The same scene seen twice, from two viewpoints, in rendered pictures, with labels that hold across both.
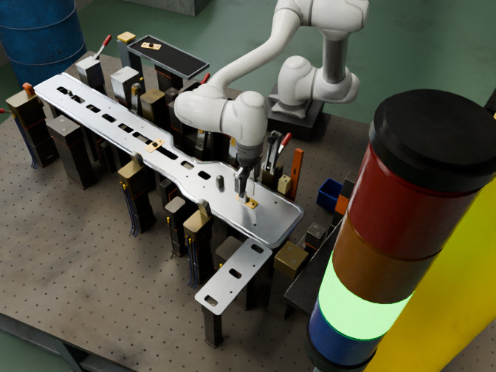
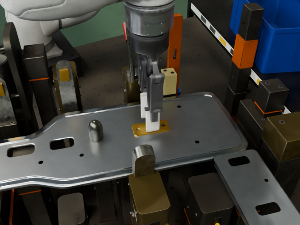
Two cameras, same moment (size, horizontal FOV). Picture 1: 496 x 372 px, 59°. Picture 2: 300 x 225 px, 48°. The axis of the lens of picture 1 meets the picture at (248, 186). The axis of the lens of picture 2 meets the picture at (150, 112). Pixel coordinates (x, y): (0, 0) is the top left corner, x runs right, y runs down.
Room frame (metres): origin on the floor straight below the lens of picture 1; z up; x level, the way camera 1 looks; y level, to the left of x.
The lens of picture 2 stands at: (0.64, 0.44, 1.53)
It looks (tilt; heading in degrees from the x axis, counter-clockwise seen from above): 40 degrees down; 312
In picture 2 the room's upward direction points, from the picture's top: straight up
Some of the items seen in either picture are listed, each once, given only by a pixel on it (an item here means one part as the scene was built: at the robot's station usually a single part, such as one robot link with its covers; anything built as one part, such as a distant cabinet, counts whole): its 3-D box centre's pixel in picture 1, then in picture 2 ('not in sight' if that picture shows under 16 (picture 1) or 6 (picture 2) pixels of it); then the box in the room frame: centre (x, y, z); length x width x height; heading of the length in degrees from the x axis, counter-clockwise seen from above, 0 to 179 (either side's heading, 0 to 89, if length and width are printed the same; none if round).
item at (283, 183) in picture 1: (280, 209); (166, 125); (1.08, -0.13, 0.88); 0.04 x 0.04 x 0.37; 56
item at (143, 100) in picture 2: (250, 187); (147, 105); (1.05, -0.01, 1.05); 0.03 x 0.01 x 0.07; 56
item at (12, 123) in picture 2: (201, 170); (22, 161); (1.31, 0.20, 0.85); 0.04 x 0.03 x 0.29; 56
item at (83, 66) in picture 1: (98, 93); not in sight; (1.77, 0.77, 0.88); 0.12 x 0.07 x 0.36; 146
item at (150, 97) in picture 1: (159, 128); not in sight; (1.52, 0.42, 0.89); 0.12 x 0.08 x 0.38; 146
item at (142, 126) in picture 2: (246, 199); (150, 126); (1.03, 0.00, 1.01); 0.08 x 0.04 x 0.01; 55
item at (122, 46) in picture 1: (134, 80); not in sight; (1.84, 0.60, 0.92); 0.08 x 0.08 x 0.44; 56
